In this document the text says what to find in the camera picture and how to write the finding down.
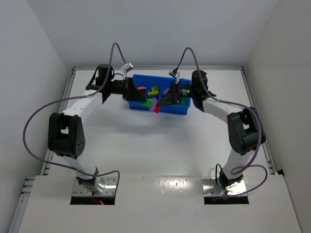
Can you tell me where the metal base plate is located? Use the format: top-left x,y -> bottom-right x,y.
202,176 -> 247,197
72,176 -> 118,198

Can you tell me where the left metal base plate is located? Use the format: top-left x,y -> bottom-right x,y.
72,176 -> 118,198

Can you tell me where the aluminium rail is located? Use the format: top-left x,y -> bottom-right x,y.
41,73 -> 81,175
241,67 -> 278,175

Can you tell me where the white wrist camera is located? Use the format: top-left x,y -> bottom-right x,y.
169,68 -> 180,80
121,63 -> 134,76

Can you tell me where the left aluminium rail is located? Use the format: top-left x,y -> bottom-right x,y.
41,73 -> 81,175

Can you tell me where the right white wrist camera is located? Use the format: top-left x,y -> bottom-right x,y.
169,68 -> 180,80

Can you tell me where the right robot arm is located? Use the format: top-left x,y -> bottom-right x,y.
157,70 -> 265,189

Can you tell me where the right aluminium rail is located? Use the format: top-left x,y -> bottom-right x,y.
241,67 -> 278,175

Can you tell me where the long lego brick row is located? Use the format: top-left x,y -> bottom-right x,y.
142,98 -> 160,114

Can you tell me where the lime long lego brick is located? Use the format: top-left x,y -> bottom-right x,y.
148,85 -> 160,98

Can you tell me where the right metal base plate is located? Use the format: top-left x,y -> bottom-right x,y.
202,176 -> 247,197

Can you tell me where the blue divided plastic bin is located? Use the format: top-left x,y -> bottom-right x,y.
126,74 -> 192,115

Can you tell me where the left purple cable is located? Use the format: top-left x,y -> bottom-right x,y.
22,42 -> 129,195

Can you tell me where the red lime lego stack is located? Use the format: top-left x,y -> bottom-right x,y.
136,85 -> 147,95

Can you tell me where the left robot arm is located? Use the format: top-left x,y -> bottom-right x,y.
48,63 -> 146,195

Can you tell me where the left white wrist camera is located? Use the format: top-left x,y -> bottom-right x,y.
121,63 -> 134,76

